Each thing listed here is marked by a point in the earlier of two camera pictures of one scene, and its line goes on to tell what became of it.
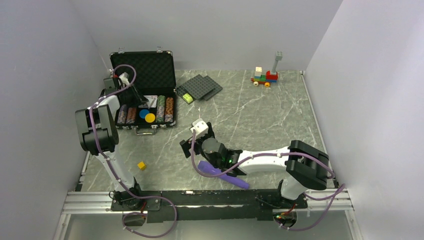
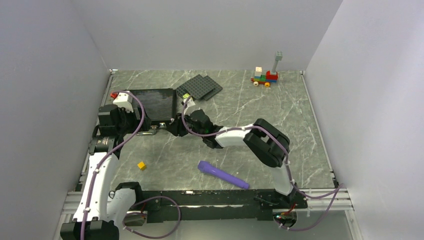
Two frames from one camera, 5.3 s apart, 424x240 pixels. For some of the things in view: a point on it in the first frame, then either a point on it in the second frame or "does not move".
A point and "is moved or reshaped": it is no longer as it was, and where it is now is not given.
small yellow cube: x=141 y=165 does not move
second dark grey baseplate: x=217 y=87 does not move
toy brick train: x=269 y=78 does not move
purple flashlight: x=208 y=168 does not move
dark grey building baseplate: x=197 y=86 does not move
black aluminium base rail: x=208 y=206 does not move
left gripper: x=137 y=96 to x=136 y=122
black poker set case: x=155 y=80 is moved or reshaped
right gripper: x=194 y=142 to x=177 y=127
